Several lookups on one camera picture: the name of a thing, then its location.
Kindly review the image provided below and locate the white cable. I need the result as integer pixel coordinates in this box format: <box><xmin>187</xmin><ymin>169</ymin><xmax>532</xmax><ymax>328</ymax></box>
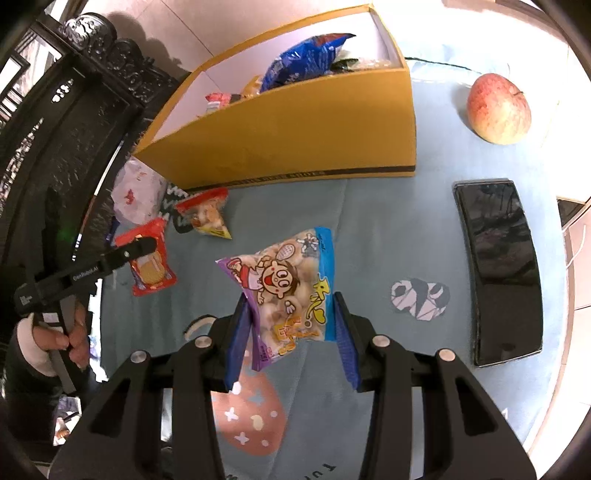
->
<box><xmin>561</xmin><ymin>220</ymin><xmax>588</xmax><ymax>271</ymax></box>

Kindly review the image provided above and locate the white packet with red print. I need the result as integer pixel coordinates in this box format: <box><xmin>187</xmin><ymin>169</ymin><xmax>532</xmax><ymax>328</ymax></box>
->
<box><xmin>112</xmin><ymin>156</ymin><xmax>168</xmax><ymax>227</ymax></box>

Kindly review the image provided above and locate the red apple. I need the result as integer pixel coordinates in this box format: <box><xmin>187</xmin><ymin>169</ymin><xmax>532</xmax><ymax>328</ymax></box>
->
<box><xmin>466</xmin><ymin>72</ymin><xmax>533</xmax><ymax>146</ymax></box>

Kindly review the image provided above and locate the red packet of round biscuits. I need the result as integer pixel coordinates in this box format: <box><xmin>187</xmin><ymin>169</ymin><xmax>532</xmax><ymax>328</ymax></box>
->
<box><xmin>114</xmin><ymin>218</ymin><xmax>178</xmax><ymax>297</ymax></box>

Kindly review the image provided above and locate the yellow cardboard box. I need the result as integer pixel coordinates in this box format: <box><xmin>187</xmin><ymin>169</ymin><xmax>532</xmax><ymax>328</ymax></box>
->
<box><xmin>131</xmin><ymin>4</ymin><xmax>417</xmax><ymax>191</ymax></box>

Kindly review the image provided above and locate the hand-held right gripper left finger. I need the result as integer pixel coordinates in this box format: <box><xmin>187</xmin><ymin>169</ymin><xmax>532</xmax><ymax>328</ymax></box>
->
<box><xmin>48</xmin><ymin>292</ymin><xmax>253</xmax><ymax>480</ymax></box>

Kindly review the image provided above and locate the black-print clear snack packet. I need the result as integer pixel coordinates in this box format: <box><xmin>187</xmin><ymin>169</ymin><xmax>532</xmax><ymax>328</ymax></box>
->
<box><xmin>330</xmin><ymin>56</ymin><xmax>402</xmax><ymax>75</ymax></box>

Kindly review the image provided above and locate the person's left forearm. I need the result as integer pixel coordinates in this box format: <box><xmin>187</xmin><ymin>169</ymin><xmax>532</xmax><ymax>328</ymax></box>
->
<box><xmin>0</xmin><ymin>318</ymin><xmax>99</xmax><ymax>445</ymax></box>

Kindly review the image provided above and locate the black smartphone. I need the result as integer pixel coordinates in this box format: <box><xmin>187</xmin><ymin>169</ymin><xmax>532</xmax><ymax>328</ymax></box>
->
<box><xmin>452</xmin><ymin>179</ymin><xmax>544</xmax><ymax>368</ymax></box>

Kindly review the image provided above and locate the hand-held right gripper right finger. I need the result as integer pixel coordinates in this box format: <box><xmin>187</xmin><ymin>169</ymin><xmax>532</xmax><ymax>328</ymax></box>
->
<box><xmin>332</xmin><ymin>291</ymin><xmax>533</xmax><ymax>480</ymax></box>

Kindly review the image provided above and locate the orange yellow snack packet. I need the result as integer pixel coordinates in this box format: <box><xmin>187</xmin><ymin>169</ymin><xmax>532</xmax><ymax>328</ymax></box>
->
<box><xmin>239</xmin><ymin>75</ymin><xmax>267</xmax><ymax>101</ymax></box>

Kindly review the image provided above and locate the red yellow clear snack packet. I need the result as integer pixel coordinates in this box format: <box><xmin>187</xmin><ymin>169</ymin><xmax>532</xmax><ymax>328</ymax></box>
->
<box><xmin>174</xmin><ymin>187</ymin><xmax>233</xmax><ymax>240</ymax></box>

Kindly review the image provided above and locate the dark carved wooden furniture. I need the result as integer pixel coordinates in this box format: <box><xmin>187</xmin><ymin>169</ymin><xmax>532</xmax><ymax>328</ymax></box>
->
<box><xmin>0</xmin><ymin>13</ymin><xmax>186</xmax><ymax>305</ymax></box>

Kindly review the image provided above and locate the purple blue cartoon snack packet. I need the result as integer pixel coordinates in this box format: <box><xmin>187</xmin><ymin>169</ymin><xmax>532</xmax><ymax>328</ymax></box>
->
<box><xmin>215</xmin><ymin>226</ymin><xmax>339</xmax><ymax>373</ymax></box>

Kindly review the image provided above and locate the person's left hand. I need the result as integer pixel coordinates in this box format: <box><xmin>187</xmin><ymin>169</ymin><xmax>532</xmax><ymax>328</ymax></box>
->
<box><xmin>31</xmin><ymin>304</ymin><xmax>92</xmax><ymax>371</ymax></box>

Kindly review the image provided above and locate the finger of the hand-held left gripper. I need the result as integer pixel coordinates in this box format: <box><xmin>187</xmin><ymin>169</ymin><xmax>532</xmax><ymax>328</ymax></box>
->
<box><xmin>98</xmin><ymin>236</ymin><xmax>158</xmax><ymax>272</ymax></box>

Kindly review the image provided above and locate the small red white snack packet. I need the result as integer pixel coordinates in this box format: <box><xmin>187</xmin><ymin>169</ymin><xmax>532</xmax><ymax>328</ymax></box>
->
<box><xmin>204</xmin><ymin>91</ymin><xmax>237</xmax><ymax>114</ymax></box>

